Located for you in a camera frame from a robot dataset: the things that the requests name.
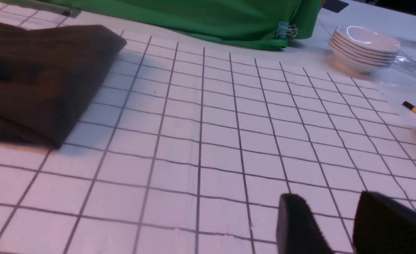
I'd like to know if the white grid table mat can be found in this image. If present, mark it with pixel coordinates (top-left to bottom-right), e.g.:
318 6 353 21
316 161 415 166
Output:
0 1 416 254

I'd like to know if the black and yellow pen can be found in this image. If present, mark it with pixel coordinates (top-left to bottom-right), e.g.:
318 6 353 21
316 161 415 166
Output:
402 101 416 114

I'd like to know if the dark gray long-sleeve shirt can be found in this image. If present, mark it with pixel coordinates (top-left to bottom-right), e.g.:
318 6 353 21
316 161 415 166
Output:
0 22 127 149

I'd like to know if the binder clip on cloth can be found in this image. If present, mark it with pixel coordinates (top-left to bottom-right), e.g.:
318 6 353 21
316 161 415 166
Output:
275 21 298 39

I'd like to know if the green backdrop cloth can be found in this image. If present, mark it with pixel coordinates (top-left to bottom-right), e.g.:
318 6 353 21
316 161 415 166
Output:
49 0 323 51

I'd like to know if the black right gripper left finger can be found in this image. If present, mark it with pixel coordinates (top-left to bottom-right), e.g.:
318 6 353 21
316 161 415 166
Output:
276 193 333 254

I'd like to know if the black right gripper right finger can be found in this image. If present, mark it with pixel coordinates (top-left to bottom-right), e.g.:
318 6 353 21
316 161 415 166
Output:
352 191 416 254

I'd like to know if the clear plastic bag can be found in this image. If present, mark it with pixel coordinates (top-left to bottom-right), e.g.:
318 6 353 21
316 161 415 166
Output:
378 52 416 94

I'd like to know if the stack of white bowls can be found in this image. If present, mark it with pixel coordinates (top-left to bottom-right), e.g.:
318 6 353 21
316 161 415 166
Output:
329 25 401 74

